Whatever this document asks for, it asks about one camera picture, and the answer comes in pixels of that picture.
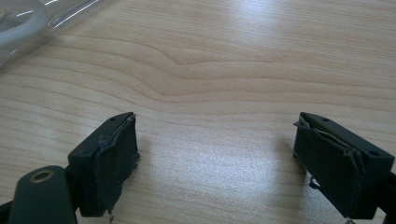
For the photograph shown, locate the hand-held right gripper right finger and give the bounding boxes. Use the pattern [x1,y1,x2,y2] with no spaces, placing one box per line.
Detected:
[292,111,396,220]

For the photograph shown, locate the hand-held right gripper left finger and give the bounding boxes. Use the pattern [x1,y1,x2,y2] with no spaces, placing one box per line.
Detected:
[67,111,141,218]

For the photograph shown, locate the clear plastic container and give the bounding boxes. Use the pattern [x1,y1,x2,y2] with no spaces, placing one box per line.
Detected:
[0,0,108,73]

